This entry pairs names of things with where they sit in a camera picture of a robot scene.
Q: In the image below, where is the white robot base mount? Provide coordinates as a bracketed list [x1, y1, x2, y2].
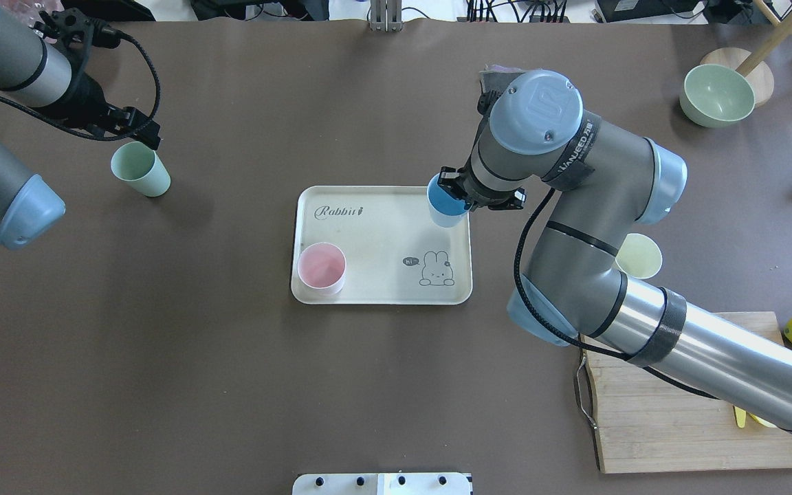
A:
[291, 471, 474, 494]

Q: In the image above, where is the blue plastic cup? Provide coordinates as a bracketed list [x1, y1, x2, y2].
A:
[426, 175, 469, 228]

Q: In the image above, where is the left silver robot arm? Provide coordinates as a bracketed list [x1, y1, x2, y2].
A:
[0, 6, 160, 250]

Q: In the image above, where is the green plastic cup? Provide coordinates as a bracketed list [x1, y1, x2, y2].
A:
[110, 142, 172, 197]

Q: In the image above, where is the wooden cutting board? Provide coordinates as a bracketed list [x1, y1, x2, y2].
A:
[573, 311, 792, 474]

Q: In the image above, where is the green ceramic bowl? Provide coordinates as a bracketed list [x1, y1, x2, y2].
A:
[679, 65, 756, 129]

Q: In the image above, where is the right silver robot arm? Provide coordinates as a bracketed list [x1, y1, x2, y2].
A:
[430, 69, 792, 435]

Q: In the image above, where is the pale yellow plastic cup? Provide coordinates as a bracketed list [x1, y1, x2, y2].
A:
[613, 232, 663, 280]

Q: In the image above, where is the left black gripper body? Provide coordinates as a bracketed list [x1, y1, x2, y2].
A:
[32, 8, 128, 137]

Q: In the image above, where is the grey folded cloth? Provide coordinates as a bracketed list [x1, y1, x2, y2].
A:
[477, 65, 525, 115]

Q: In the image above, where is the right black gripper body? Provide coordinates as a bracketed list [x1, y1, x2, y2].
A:
[460, 165, 526, 211]

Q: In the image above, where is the yellow plastic knife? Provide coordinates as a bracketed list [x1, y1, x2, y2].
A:
[733, 406, 747, 428]

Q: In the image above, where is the pink plastic cup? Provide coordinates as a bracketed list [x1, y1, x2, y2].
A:
[296, 242, 347, 296]

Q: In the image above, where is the cream rabbit tray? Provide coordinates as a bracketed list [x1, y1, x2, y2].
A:
[290, 186, 472, 306]

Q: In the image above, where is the wooden stand with base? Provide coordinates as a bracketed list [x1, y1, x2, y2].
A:
[701, 1, 792, 108]

